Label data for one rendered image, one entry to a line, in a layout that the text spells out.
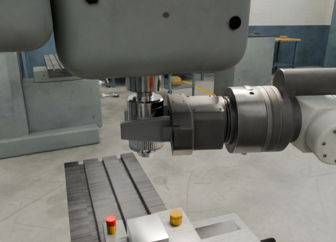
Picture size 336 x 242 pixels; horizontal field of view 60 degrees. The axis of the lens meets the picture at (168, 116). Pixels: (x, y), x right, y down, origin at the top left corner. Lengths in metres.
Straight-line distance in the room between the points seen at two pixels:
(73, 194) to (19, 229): 1.53
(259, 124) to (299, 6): 9.14
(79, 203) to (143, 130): 0.48
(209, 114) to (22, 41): 0.21
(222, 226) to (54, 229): 1.77
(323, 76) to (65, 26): 0.29
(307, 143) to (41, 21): 0.32
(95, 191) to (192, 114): 0.55
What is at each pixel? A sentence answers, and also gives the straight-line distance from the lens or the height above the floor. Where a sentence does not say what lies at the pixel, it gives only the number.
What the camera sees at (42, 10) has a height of 1.37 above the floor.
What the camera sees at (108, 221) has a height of 1.05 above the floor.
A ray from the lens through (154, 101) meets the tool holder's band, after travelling 0.35.
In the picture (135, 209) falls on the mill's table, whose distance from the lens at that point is 0.76.
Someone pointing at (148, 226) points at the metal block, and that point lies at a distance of 0.48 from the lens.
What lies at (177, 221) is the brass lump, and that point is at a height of 1.04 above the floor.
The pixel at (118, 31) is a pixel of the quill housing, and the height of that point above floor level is 1.35.
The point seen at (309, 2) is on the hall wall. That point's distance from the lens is 9.72.
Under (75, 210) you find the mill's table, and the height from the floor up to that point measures 0.92.
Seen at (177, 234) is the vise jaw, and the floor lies 1.03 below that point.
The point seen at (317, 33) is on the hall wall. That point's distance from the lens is 10.06.
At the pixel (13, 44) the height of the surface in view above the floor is 1.35.
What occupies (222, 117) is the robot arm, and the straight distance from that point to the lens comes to 0.35.
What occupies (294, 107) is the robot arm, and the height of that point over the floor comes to 1.26.
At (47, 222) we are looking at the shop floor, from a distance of 2.35.
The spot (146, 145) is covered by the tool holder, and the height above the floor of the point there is 1.21.
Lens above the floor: 1.36
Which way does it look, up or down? 18 degrees down
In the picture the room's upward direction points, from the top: straight up
